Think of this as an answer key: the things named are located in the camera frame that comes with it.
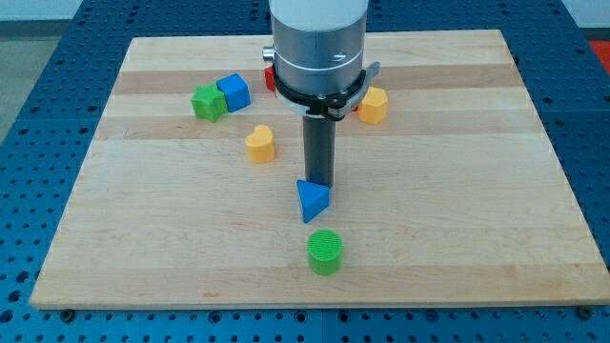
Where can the wooden board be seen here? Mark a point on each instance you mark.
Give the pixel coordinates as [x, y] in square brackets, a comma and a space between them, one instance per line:
[192, 194]

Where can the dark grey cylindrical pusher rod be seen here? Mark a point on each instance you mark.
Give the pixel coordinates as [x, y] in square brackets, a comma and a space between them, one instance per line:
[319, 150]

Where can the yellow heart block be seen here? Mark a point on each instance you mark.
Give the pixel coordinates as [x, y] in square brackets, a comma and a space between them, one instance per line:
[260, 145]

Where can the yellow hexagon block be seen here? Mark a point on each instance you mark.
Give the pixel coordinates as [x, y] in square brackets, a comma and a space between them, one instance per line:
[373, 107]

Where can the red block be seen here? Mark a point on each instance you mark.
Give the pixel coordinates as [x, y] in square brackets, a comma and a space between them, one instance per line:
[269, 76]

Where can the blue cube block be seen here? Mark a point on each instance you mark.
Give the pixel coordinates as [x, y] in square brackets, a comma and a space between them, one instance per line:
[236, 92]

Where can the blue triangle block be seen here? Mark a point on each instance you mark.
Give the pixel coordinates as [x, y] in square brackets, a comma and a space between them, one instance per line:
[313, 199]

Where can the green star block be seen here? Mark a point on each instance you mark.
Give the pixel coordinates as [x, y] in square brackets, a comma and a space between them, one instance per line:
[209, 102]

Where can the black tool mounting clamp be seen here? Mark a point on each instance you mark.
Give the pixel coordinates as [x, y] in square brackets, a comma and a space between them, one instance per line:
[333, 107]

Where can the green cylinder block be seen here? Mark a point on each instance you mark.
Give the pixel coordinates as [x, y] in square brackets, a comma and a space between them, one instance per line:
[325, 248]

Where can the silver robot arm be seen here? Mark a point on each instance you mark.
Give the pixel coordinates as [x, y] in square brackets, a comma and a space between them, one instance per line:
[317, 59]

